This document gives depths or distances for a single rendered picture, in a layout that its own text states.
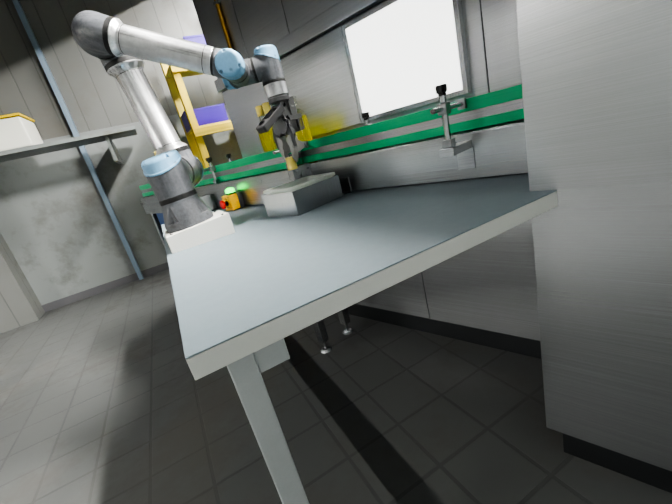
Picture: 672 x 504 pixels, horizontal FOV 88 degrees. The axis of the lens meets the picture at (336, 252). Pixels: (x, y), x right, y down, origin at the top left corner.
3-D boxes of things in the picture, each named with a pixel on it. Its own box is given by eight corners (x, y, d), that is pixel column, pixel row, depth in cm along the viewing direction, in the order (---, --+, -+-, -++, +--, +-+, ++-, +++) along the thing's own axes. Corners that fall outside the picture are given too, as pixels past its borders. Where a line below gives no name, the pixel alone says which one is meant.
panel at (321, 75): (472, 92, 109) (457, -36, 98) (468, 93, 107) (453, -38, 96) (291, 142, 172) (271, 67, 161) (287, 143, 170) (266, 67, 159)
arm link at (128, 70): (168, 198, 117) (67, 22, 100) (183, 191, 131) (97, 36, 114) (200, 184, 116) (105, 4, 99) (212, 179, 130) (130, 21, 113)
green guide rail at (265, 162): (290, 167, 137) (284, 147, 135) (288, 168, 136) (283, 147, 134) (144, 196, 260) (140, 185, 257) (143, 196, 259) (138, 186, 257)
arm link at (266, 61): (252, 53, 116) (277, 47, 116) (262, 89, 119) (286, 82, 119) (248, 47, 108) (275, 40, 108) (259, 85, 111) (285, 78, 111)
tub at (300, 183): (343, 195, 126) (338, 170, 123) (298, 214, 111) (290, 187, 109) (311, 197, 138) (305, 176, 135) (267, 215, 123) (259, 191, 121)
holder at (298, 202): (352, 192, 129) (348, 171, 127) (298, 215, 112) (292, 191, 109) (321, 195, 141) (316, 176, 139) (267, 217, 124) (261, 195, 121)
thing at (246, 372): (341, 650, 70) (220, 354, 48) (218, 346, 202) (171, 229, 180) (378, 616, 74) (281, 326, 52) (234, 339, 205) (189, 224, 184)
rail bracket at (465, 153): (478, 166, 97) (468, 79, 90) (451, 181, 86) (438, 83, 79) (462, 168, 100) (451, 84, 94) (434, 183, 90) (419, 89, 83)
